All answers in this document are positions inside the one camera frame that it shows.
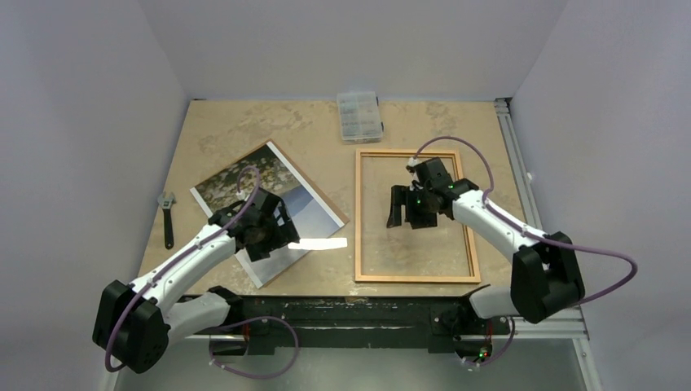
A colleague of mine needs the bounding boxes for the wooden picture frame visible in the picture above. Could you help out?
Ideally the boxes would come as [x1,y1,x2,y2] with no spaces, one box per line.
[353,148,482,284]

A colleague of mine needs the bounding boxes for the landscape photo print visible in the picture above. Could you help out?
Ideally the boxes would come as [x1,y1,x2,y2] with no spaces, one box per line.
[190,141,348,288]

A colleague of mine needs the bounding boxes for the clear plastic organizer box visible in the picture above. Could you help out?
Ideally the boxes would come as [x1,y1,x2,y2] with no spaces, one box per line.
[337,91,385,143]

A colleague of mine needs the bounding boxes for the brown frame backing board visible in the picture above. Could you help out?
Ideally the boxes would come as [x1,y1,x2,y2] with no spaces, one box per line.
[262,140,353,295]

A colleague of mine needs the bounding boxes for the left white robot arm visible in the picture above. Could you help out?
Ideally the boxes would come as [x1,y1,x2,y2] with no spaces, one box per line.
[92,187,300,374]

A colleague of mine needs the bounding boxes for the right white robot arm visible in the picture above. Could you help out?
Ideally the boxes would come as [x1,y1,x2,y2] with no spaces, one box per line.
[386,158,585,332]

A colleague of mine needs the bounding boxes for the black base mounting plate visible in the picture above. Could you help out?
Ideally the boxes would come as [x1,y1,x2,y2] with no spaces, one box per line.
[205,296,511,357]

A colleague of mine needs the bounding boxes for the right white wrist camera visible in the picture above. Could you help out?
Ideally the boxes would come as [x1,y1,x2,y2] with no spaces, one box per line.
[406,156,420,168]

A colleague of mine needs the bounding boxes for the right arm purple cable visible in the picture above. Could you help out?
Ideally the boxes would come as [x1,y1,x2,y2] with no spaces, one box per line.
[412,135,639,309]

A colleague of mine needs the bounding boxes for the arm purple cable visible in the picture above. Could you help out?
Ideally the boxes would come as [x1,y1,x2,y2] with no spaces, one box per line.
[104,165,262,374]
[412,135,639,309]

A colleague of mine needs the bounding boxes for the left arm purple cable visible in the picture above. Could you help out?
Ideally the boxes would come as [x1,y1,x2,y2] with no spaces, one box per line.
[104,165,262,374]

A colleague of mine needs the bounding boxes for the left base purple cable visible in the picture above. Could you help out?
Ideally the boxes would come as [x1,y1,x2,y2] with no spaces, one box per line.
[208,317,301,381]

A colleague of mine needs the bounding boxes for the aluminium rail frame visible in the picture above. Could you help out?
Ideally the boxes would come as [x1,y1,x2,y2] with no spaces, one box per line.
[108,97,603,391]

